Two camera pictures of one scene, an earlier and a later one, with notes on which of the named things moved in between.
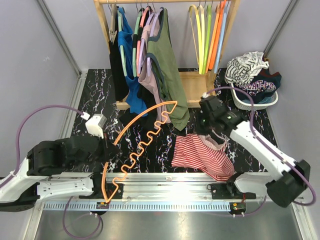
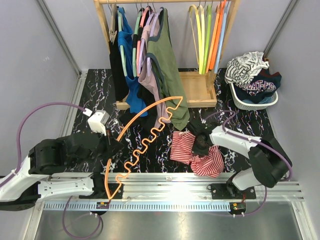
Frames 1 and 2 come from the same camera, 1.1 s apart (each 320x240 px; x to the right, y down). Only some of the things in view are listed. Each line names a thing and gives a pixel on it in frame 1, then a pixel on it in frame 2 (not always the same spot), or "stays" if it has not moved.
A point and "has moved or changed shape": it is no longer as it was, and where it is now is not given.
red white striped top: x=196 y=151 has moved or changed shape
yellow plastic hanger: x=192 y=7 stays
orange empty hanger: x=213 y=39 stays
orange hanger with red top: x=140 y=150 → x=107 y=185
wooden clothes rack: x=200 y=87 stays
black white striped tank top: x=241 y=70 stays
